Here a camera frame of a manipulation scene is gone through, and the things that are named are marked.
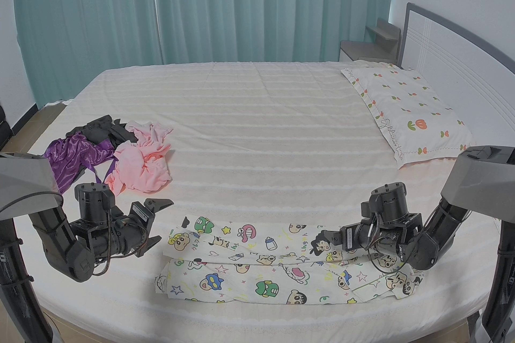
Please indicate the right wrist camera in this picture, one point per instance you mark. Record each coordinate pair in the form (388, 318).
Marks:
(367, 209)

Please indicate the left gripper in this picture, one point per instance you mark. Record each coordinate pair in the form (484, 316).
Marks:
(130, 233)

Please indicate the white printed pillow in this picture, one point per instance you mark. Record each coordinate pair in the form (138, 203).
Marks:
(414, 112)

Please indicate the bed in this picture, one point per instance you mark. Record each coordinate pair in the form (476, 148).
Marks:
(261, 112)

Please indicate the white printed pyjama top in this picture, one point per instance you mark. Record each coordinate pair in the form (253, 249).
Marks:
(261, 273)

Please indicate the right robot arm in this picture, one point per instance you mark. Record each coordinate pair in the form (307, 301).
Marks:
(474, 188)

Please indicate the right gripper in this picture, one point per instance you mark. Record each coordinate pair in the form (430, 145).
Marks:
(362, 237)

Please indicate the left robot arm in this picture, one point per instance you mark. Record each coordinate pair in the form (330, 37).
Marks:
(52, 229)

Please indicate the black chest of drawers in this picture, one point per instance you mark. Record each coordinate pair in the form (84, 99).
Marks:
(3, 128)

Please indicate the black garment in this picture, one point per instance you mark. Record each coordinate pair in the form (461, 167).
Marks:
(100, 130)

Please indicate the pink garment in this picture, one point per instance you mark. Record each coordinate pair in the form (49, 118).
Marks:
(141, 164)

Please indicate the purple satin garment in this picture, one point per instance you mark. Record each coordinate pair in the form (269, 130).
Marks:
(72, 156)

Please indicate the grey bedside table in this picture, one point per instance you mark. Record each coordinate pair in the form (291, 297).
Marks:
(364, 50)

